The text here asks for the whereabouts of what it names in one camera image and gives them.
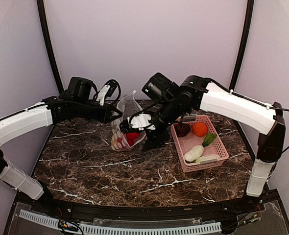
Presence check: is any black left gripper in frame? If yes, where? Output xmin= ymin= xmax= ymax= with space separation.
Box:
xmin=74 ymin=99 xmax=123 ymax=123

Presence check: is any white toy radish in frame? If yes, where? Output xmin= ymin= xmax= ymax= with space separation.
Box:
xmin=184 ymin=145 xmax=204 ymax=162

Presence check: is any black left frame post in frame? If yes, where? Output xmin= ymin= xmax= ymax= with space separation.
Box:
xmin=36 ymin=0 xmax=64 ymax=93

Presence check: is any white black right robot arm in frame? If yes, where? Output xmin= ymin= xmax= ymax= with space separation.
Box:
xmin=120 ymin=73 xmax=286 ymax=212

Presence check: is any black frame post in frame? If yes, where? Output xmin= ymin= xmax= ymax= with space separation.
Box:
xmin=229 ymin=0 xmax=254 ymax=90
xmin=36 ymin=0 xmax=64 ymax=93

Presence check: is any red toy tomato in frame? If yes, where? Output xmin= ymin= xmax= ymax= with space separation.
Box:
xmin=125 ymin=133 xmax=140 ymax=147

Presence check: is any black right frame post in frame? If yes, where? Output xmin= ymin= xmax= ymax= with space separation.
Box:
xmin=229 ymin=0 xmax=254 ymax=90

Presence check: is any pale green toy cabbage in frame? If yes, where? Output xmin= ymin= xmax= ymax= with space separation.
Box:
xmin=195 ymin=154 xmax=220 ymax=163

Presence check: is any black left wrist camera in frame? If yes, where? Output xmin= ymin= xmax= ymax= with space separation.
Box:
xmin=67 ymin=77 xmax=94 ymax=100

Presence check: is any black front mounting rail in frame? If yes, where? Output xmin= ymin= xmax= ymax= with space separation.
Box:
xmin=14 ymin=189 xmax=285 ymax=226

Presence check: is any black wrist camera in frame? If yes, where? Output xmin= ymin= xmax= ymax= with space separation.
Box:
xmin=142 ymin=72 xmax=179 ymax=104
xmin=67 ymin=77 xmax=94 ymax=100

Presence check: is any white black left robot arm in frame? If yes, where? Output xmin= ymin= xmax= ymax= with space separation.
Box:
xmin=0 ymin=96 xmax=122 ymax=213

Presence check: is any pink perforated plastic basket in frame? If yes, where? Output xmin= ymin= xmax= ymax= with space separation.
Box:
xmin=170 ymin=115 xmax=229 ymax=173

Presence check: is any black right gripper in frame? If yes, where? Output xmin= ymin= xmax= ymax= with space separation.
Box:
xmin=140 ymin=96 xmax=182 ymax=151

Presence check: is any dark purple toy onion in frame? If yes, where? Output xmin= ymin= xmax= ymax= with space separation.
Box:
xmin=174 ymin=123 xmax=191 ymax=138

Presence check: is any clear zip top bag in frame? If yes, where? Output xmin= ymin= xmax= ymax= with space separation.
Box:
xmin=111 ymin=90 xmax=146 ymax=152

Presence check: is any red toy pomegranate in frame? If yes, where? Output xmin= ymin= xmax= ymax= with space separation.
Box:
xmin=116 ymin=137 xmax=127 ymax=149

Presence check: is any yellow toy pear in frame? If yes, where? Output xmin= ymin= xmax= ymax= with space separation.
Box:
xmin=111 ymin=138 xmax=118 ymax=151

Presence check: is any green toy leaf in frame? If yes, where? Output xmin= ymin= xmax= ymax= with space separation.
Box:
xmin=202 ymin=133 xmax=217 ymax=147

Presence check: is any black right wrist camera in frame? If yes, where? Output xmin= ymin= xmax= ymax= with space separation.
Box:
xmin=142 ymin=72 xmax=179 ymax=104

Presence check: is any orange toy fruit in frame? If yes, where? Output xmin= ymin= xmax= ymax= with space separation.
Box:
xmin=192 ymin=122 xmax=208 ymax=137

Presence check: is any grey slotted cable duct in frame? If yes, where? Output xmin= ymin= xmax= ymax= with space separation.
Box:
xmin=19 ymin=210 xmax=221 ymax=235

